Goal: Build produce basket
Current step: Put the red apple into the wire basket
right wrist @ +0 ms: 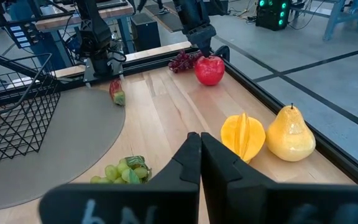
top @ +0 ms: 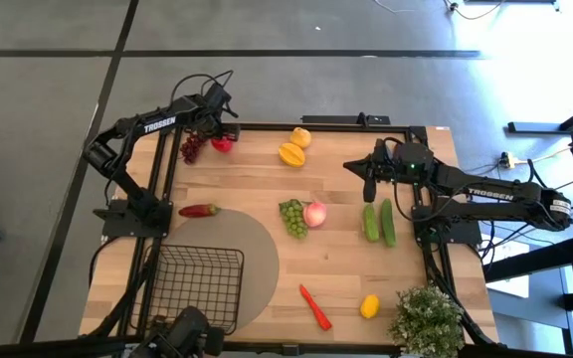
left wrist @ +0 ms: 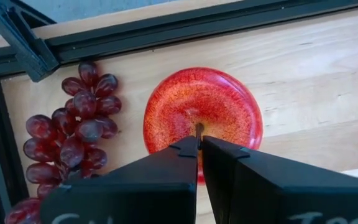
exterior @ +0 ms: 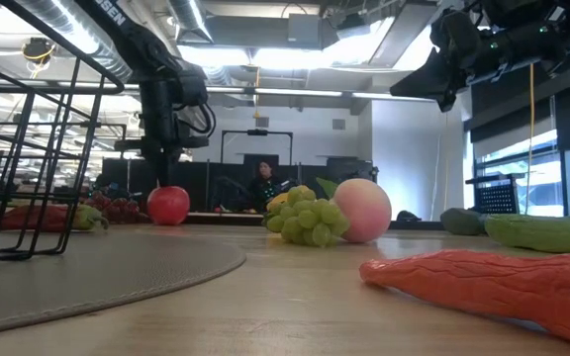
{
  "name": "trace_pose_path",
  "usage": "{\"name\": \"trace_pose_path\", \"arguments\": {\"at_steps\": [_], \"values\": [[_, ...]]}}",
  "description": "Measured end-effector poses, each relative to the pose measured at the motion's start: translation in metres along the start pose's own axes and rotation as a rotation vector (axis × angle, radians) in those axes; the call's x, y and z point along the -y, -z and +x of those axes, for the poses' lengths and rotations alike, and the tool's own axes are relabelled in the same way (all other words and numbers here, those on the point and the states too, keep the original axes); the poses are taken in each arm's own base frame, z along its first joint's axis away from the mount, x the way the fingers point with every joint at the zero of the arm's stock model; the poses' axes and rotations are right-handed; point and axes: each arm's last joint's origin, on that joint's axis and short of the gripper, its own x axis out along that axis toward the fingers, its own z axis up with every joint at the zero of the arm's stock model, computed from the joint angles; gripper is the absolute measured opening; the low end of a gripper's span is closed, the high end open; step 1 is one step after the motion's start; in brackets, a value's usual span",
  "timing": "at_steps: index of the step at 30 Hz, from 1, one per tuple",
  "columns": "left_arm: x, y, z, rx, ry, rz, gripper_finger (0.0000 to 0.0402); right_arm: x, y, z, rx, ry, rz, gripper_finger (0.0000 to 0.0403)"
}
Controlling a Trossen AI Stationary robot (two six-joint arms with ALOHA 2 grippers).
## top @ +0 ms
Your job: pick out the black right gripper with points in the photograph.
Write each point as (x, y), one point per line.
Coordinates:
(411, 164)

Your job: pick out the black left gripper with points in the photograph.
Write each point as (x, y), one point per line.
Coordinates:
(212, 107)

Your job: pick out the red apple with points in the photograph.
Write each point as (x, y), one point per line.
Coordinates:
(222, 145)

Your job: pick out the red grape bunch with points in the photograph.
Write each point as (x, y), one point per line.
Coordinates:
(192, 149)

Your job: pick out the bumpy light green cucumber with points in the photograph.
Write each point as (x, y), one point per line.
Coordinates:
(371, 224)

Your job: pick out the smooth dark green cucumber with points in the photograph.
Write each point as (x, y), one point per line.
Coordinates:
(388, 224)

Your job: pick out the yellow pear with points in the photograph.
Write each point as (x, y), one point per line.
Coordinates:
(300, 137)

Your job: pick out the pink peach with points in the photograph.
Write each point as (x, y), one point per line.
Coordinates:
(315, 215)

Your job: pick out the yellow starfruit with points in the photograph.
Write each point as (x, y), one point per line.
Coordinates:
(291, 155)

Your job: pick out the red chili pepper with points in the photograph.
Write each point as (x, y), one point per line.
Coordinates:
(197, 211)

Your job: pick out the green grape bunch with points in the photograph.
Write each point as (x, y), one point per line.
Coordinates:
(294, 219)

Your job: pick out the yellow lemon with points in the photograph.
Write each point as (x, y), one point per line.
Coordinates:
(370, 306)

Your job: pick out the orange carrot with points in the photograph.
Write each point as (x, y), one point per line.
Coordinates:
(315, 308)

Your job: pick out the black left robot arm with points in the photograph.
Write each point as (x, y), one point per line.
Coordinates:
(159, 124)

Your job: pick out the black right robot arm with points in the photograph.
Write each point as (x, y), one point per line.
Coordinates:
(495, 194)

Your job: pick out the black flat bar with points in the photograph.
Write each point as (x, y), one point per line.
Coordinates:
(336, 119)

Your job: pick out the round grey mat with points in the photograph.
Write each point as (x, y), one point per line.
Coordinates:
(256, 258)

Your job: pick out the white power strip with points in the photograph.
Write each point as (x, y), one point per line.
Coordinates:
(508, 160)

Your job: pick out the potted green plant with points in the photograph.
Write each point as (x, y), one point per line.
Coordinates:
(428, 323)

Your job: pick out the black floor beam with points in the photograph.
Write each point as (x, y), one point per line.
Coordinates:
(535, 261)
(555, 124)

